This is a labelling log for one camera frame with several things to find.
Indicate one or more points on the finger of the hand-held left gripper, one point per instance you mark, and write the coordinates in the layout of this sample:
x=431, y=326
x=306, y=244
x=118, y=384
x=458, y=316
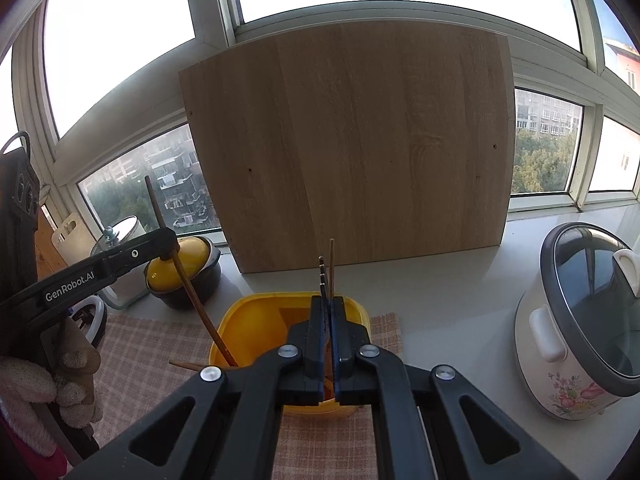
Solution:
x=145, y=250

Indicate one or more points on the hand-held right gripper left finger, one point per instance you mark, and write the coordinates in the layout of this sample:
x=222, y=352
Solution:
x=315, y=350

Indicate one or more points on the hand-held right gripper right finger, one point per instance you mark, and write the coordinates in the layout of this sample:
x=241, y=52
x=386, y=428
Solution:
x=340, y=360

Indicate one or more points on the yellow plastic container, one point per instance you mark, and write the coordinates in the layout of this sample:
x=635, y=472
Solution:
x=250, y=325

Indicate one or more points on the person's left forearm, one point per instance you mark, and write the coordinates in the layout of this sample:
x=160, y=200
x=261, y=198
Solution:
x=20, y=455

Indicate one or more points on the person's left hand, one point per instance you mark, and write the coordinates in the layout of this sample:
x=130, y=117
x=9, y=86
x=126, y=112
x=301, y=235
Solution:
x=30, y=385

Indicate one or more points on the wooden plank panel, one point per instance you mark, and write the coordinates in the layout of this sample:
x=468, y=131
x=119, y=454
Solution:
x=45, y=255

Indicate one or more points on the white appliance with teal base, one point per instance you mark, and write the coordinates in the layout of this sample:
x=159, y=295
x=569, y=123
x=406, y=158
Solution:
x=130, y=285

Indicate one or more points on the black pot with yellow lid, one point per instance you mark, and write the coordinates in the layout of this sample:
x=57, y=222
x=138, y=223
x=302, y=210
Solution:
x=200, y=255

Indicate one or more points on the small wooden cutting board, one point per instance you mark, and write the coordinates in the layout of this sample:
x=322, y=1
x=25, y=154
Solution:
x=75, y=240

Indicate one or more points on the pink checkered cloth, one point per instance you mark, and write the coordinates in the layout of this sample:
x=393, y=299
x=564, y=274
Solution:
x=150, y=350

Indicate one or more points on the white floral rice cooker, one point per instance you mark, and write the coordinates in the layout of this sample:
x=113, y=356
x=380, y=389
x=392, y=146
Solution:
x=550, y=375

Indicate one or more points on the white window frame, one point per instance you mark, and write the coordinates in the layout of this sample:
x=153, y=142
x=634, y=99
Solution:
x=210, y=5

